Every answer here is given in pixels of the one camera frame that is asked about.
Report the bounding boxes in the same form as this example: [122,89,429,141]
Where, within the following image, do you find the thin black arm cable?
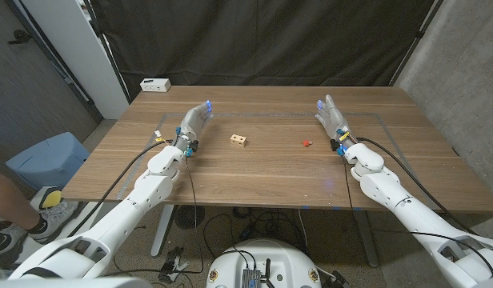
[184,156,206,275]
[342,158,493,277]

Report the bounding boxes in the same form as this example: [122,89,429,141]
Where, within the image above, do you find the white table leg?
[352,210,380,268]
[150,203,176,258]

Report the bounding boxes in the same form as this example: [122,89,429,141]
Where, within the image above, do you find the grey electronics box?
[241,268,263,288]

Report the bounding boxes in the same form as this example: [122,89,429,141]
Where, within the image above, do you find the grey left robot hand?
[176,99,214,143]

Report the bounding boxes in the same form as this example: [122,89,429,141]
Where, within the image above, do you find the white panel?
[20,0,130,120]

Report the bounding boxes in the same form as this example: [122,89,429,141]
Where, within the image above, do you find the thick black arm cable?
[66,138,175,238]
[355,136,479,237]

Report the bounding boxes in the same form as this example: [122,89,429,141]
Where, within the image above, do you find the grey sneaker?
[28,199,83,245]

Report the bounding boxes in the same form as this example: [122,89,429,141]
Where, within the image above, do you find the black backdrop stand pole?
[82,0,132,105]
[389,0,446,86]

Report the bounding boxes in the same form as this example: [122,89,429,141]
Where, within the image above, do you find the black door handle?
[6,29,33,45]

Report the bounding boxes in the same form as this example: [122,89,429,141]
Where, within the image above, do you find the grey tape outline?
[116,112,438,211]

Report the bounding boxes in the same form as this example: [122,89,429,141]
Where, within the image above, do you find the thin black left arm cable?
[184,156,206,275]

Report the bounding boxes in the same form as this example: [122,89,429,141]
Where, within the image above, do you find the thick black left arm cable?
[66,138,175,238]

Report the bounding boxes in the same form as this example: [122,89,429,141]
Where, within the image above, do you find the black antenna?
[262,258,274,288]

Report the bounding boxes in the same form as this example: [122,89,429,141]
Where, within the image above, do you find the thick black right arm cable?
[355,136,479,237]

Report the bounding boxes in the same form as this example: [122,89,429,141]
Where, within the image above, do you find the black backdrop curtain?
[88,0,446,99]

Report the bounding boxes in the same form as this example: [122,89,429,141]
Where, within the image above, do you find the white power strip box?
[139,78,172,94]

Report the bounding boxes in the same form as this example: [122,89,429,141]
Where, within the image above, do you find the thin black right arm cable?
[342,158,493,277]

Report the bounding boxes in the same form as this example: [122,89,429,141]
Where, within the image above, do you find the light blue bin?
[5,131,91,191]

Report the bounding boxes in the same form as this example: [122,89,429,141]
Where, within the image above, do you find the tangle of black floor cables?
[202,206,307,257]

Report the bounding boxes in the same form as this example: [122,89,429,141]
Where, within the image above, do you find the white floor cable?
[297,207,311,252]

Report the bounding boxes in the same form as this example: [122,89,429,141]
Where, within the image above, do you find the person's bare leg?
[0,166,43,237]

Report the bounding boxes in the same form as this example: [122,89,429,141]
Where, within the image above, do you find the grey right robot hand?
[315,94,351,140]

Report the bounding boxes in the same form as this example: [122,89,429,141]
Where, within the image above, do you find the black round fan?
[174,205,206,230]

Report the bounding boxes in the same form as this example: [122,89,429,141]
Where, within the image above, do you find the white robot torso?
[206,238,323,288]

